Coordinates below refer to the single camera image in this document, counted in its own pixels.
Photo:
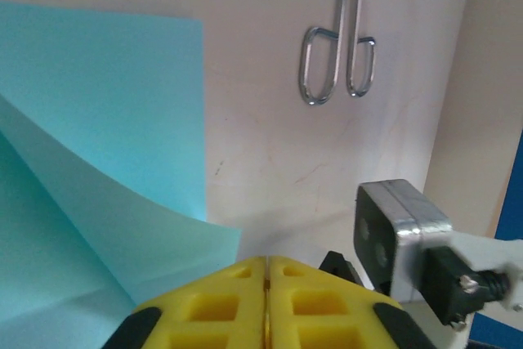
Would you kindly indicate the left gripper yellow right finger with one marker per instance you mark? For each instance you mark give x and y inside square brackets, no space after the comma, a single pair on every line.
[286,296]

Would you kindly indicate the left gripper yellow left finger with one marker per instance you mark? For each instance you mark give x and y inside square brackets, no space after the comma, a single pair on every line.
[245,296]

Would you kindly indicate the metal scissor tongs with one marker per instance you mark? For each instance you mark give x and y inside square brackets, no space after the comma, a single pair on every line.
[304,65]

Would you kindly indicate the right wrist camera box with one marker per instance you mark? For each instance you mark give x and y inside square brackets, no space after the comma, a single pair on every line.
[408,210]

